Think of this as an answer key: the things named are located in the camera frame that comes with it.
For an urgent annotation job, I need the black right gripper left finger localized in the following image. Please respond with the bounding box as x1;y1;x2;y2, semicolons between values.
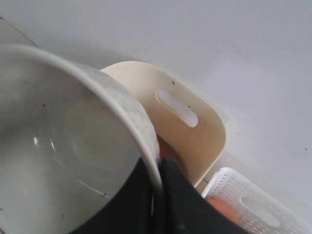
73;156;156;234

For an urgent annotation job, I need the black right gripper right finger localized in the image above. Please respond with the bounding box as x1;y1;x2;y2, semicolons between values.
160;157;247;234

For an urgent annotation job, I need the pale green ceramic bowl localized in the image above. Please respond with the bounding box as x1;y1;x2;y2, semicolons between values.
0;45;165;234

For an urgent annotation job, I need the brown egg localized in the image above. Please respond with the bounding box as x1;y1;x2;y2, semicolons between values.
206;198;242;226

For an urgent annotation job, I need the cream plastic bin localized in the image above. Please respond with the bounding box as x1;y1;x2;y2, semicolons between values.
102;61;226;187

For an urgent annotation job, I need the white perforated plastic basket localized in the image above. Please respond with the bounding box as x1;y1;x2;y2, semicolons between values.
202;167;312;234

